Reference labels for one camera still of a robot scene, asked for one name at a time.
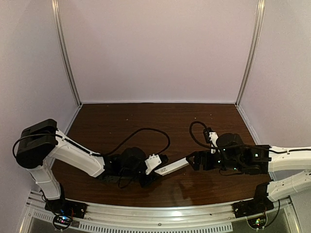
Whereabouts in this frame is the left aluminium frame post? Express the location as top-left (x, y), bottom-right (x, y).
top-left (51, 0), bottom-right (82, 107)

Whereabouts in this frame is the white remote control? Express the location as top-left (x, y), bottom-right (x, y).
top-left (154, 158), bottom-right (189, 176)

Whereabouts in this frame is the front aluminium rail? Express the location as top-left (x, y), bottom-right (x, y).
top-left (17, 191), bottom-right (302, 233)

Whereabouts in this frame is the right black cable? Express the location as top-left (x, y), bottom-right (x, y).
top-left (189, 121), bottom-right (219, 149)

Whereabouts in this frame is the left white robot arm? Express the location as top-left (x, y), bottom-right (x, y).
top-left (12, 119), bottom-right (162, 200)

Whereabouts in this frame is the aluminium frame post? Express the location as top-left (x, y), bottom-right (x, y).
top-left (235, 0), bottom-right (265, 107)
top-left (51, 0), bottom-right (82, 107)

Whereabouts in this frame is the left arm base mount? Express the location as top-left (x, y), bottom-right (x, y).
top-left (45, 199), bottom-right (88, 231)

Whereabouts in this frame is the black cable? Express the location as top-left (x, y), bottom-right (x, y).
top-left (189, 121), bottom-right (219, 149)
top-left (102, 128), bottom-right (170, 158)

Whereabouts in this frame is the left black cable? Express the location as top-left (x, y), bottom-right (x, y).
top-left (102, 128), bottom-right (170, 158)

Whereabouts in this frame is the right aluminium frame post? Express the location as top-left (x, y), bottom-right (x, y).
top-left (235, 0), bottom-right (265, 107)

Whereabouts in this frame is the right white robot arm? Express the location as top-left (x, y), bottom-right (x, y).
top-left (186, 132), bottom-right (311, 202)

